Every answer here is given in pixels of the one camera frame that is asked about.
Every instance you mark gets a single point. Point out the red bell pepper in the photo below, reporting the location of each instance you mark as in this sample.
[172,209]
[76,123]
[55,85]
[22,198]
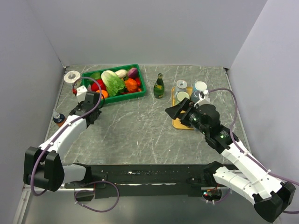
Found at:
[95,87]

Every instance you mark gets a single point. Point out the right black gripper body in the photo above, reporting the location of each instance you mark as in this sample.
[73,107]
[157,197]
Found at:
[191,117]

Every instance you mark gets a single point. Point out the green mug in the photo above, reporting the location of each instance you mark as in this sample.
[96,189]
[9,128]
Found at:
[180,97]

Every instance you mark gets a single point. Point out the red chili toy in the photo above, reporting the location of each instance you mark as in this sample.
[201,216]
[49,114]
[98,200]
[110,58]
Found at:
[139,89]

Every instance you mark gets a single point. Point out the orange spray bottle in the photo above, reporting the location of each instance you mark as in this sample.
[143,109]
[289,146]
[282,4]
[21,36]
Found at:
[58,118]

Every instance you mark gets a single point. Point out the green glass bottle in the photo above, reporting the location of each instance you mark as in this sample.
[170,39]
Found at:
[158,88]

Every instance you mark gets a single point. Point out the orange pumpkin toy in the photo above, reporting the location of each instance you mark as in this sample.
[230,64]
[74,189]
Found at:
[131,85]

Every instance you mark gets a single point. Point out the green napa cabbage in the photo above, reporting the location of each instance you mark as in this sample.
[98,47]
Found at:
[114,85]

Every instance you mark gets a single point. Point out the green bell pepper toy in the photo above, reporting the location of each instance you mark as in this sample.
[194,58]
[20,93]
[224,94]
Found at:
[96,76]

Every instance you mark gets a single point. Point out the grey mug upside down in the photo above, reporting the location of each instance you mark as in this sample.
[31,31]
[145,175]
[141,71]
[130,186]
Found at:
[180,86]

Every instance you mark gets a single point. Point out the purple onion toy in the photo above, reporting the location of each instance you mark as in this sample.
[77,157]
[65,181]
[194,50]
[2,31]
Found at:
[133,73]

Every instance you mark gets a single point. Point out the green plastic crate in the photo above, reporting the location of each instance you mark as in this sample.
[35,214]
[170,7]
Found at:
[126,94]

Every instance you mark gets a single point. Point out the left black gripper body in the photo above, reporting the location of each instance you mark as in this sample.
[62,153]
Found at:
[98,112]

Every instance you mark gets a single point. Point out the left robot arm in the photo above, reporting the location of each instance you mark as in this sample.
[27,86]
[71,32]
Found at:
[42,165]

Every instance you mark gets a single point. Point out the white green paper cup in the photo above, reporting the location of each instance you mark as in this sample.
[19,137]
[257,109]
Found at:
[71,76]

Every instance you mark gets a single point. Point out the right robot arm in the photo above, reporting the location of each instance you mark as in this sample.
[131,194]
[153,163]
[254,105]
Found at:
[270,194]

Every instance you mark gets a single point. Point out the dark grey blue mug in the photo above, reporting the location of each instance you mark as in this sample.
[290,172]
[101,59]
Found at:
[197,96]

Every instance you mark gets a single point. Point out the yellow tray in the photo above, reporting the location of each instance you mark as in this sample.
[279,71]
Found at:
[176,123]

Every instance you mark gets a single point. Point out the light blue mug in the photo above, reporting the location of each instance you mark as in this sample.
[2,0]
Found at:
[199,86]

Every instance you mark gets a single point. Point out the purple eggplant toy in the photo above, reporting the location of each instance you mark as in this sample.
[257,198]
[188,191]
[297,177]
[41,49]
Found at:
[89,88]

